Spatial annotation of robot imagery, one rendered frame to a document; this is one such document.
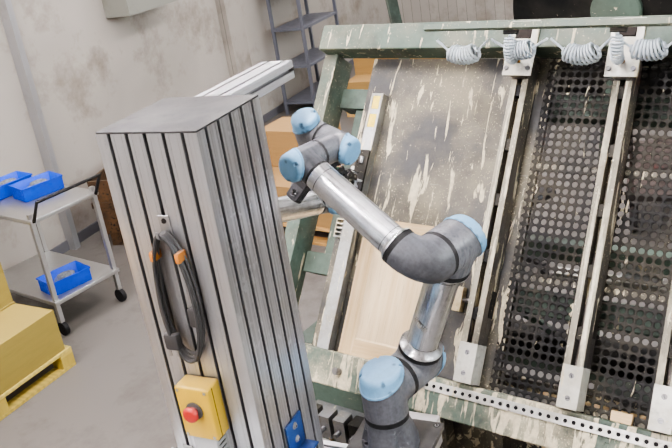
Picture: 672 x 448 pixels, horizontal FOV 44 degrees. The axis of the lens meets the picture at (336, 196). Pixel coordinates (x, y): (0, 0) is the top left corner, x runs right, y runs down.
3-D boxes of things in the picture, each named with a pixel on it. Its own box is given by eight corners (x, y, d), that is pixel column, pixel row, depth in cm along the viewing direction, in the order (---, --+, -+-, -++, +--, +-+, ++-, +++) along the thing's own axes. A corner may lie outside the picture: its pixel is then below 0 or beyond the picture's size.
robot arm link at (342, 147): (333, 176, 204) (301, 159, 210) (362, 161, 211) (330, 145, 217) (335, 148, 200) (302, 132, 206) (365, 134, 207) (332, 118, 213)
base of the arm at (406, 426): (408, 465, 208) (403, 433, 205) (353, 456, 215) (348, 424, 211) (427, 428, 221) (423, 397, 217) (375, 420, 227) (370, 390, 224)
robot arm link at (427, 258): (416, 310, 186) (270, 176, 203) (444, 289, 193) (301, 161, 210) (435, 277, 178) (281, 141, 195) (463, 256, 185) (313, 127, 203)
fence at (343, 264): (322, 347, 297) (316, 346, 294) (377, 96, 311) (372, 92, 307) (333, 350, 294) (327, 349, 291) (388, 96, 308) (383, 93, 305)
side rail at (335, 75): (279, 336, 317) (261, 333, 308) (340, 64, 332) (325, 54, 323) (291, 339, 313) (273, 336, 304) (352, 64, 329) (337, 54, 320)
